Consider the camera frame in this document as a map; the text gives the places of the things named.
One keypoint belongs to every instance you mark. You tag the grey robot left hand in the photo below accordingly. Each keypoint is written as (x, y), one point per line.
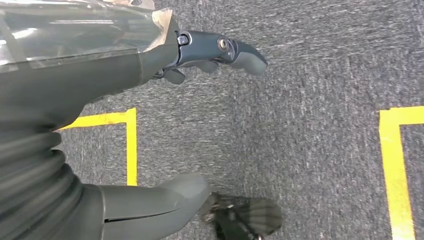
(82, 76)

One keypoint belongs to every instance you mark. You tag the black robot left foot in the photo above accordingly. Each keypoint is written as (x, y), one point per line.
(248, 215)

